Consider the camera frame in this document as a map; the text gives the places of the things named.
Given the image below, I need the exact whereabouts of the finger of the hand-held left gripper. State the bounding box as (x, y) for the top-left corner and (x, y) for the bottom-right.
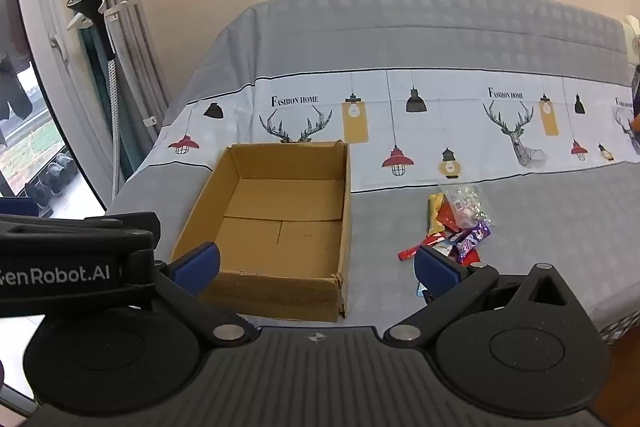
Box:
(84, 212), (162, 239)

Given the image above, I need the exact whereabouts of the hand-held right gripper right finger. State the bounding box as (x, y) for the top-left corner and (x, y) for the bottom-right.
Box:
(382, 246), (583, 349)

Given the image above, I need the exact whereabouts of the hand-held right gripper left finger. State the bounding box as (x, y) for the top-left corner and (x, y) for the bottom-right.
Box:
(127, 243), (261, 349)

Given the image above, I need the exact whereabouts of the pile of snack packets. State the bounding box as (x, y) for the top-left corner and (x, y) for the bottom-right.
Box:
(398, 184), (496, 300)

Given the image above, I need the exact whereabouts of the purple snack wrapper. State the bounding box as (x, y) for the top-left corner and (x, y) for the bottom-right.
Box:
(455, 221), (492, 258)

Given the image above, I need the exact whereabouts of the brown cardboard box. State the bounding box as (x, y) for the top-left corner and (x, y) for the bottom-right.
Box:
(170, 139), (352, 323)

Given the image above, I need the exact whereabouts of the clear candy bag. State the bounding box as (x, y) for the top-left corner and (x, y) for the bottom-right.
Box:
(440, 184), (493, 230)

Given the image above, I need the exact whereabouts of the row of dark shoes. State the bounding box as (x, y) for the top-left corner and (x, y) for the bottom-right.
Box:
(25, 153), (82, 214)

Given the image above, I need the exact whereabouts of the dark hanging clothing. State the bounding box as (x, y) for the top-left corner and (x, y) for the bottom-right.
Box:
(0, 0), (34, 122)

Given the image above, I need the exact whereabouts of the grey curtain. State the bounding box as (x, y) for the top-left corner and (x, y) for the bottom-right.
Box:
(20, 0), (172, 188)

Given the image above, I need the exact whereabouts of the black garment steamer head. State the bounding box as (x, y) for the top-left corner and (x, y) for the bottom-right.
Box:
(67, 0), (118, 58)

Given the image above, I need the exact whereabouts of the white plastic fixture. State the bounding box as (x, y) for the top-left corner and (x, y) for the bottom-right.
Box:
(622, 14), (640, 64)

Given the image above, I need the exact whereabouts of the silver braided steamer hose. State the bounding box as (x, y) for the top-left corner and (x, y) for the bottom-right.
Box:
(107, 56), (124, 204)

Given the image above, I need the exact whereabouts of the white window handle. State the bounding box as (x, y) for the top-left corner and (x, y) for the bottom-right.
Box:
(48, 32), (69, 66)

